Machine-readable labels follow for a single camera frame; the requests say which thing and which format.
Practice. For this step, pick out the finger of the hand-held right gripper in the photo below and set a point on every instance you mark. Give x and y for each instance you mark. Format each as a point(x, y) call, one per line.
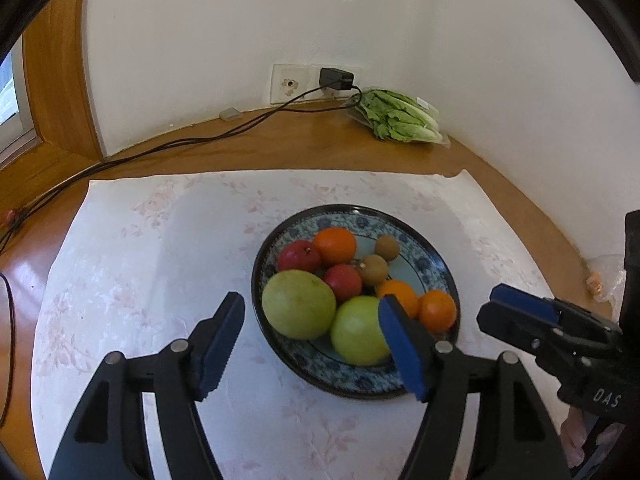
point(505, 330)
point(525, 302)

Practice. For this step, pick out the person's right hand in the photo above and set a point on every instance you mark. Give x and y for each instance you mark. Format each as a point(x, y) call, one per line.
point(572, 435)

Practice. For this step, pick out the orange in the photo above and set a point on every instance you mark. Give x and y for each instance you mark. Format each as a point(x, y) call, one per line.
point(336, 246)
point(439, 310)
point(397, 296)

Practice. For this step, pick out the bagged green lettuce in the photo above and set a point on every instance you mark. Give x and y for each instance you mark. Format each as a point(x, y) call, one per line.
point(400, 117)

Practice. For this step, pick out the green apple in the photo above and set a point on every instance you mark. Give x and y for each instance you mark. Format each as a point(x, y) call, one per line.
point(357, 330)
point(298, 303)

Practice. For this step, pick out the brown kiwi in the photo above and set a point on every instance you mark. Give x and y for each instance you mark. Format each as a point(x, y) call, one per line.
point(374, 269)
point(386, 247)

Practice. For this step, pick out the blue patterned ceramic plate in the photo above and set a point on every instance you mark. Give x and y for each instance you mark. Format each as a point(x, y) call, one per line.
point(425, 265)

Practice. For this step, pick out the red apple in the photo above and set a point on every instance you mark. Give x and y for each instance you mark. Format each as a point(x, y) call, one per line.
point(298, 256)
point(343, 281)

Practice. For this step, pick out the white floral table cloth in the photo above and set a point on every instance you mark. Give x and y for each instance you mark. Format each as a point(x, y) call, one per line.
point(150, 270)

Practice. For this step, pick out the black power adapter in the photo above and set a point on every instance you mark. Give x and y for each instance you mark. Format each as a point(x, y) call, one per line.
point(336, 79)

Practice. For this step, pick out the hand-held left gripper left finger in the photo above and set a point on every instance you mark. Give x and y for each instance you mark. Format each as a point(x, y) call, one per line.
point(220, 345)

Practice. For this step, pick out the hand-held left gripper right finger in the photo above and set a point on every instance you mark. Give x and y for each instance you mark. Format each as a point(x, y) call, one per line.
point(400, 345)

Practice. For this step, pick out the white wall socket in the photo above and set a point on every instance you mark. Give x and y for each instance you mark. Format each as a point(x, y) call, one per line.
point(290, 82)

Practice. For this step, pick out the orange snack in clear wrapper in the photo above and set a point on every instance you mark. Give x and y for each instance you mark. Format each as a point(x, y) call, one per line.
point(595, 282)

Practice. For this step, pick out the small white block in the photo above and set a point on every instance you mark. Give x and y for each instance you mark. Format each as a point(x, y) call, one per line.
point(230, 113)

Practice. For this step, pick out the wooden window frame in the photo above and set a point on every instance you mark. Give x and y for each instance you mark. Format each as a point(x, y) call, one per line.
point(55, 60)

